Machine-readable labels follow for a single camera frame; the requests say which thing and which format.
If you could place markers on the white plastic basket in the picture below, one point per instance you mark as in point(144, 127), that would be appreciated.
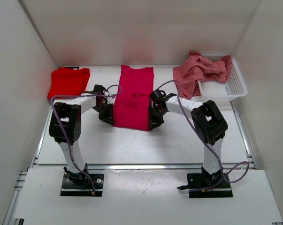
point(225, 91)

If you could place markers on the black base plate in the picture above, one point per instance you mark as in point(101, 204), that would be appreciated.
point(199, 187)
point(82, 186)

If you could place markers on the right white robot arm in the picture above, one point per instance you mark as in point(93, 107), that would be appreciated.
point(207, 121)

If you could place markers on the red t shirt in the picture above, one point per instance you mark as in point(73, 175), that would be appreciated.
point(67, 81)

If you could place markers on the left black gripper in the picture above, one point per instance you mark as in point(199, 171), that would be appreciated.
point(109, 117)

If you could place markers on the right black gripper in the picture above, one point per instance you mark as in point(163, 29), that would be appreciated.
point(155, 117)

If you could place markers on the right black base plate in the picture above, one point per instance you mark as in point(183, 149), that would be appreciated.
point(199, 187)

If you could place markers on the magenta t shirt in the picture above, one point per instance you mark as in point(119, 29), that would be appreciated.
point(131, 105)

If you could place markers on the light pink t shirt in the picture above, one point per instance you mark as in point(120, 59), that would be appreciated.
point(200, 69)

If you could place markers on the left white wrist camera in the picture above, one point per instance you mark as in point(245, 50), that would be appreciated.
point(110, 96)

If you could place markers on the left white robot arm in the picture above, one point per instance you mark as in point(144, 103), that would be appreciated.
point(65, 128)

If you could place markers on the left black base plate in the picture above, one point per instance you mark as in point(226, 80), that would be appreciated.
point(82, 186)

